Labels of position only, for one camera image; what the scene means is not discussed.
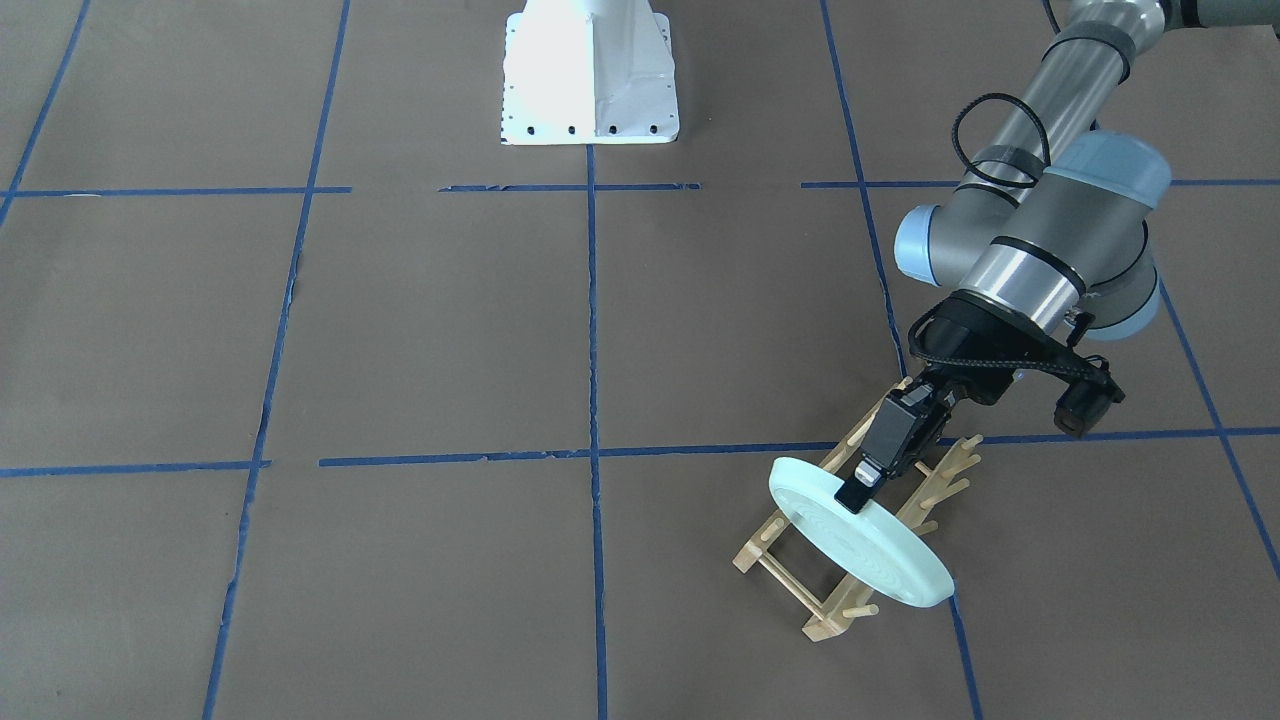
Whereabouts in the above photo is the light green plate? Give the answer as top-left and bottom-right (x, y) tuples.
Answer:
(768, 457), (955, 609)

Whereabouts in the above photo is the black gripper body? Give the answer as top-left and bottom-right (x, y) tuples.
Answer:
(865, 375), (1011, 479)

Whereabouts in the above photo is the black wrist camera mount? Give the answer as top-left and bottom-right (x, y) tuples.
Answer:
(908, 290), (1126, 438)

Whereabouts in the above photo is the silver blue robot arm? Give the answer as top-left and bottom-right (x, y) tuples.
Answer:
(831, 1), (1277, 512)

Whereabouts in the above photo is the wooden dish rack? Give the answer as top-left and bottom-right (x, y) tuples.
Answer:
(732, 404), (984, 642)

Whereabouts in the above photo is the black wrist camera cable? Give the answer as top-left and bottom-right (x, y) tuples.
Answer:
(908, 92), (1053, 372)

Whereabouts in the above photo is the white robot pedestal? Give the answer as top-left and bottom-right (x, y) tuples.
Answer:
(500, 1), (681, 146)

